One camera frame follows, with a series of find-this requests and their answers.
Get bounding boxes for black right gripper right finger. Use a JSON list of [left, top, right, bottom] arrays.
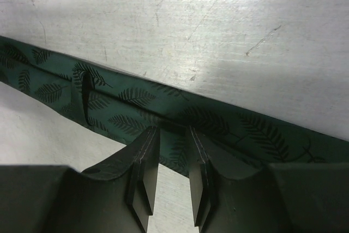
[[186, 127, 348, 232]]

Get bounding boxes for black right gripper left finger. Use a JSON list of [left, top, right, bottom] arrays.
[[1, 127, 160, 232]]

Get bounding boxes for dark green tie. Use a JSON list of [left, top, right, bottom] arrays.
[[1, 37, 348, 176]]

